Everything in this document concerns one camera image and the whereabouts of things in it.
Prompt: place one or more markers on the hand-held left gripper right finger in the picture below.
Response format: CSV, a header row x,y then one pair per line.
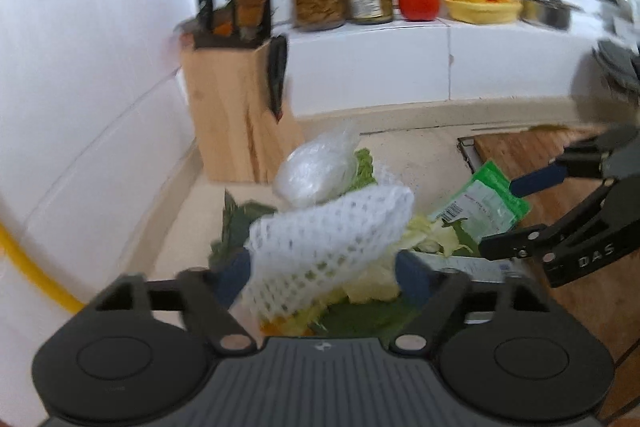
x,y
413,274

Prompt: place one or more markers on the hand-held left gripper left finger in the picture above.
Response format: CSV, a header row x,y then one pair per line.
x,y
234,273

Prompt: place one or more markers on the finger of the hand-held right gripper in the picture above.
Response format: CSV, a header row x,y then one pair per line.
x,y
510,247
537,179

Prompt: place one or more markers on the green plastic packet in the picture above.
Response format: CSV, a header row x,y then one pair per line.
x,y
487,202

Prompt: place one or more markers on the white foam fruit net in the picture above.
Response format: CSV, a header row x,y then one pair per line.
x,y
325,242

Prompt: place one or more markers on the pale cabbage leaves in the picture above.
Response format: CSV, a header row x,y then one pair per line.
x,y
430,237

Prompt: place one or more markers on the dark green leaf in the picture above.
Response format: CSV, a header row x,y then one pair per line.
x,y
240,222

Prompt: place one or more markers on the wooden cutting board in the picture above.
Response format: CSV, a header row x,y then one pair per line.
x,y
590,307

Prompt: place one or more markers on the clear plastic bag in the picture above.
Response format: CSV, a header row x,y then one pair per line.
x,y
312,174

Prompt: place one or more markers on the dark grey cloth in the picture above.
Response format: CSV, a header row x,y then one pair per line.
x,y
617,64

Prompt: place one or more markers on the wooden knife block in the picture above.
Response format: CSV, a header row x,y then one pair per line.
x,y
235,112

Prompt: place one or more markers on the small metal pot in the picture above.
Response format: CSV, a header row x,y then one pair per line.
x,y
547,11

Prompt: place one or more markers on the red tomato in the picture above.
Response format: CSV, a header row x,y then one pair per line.
x,y
419,2

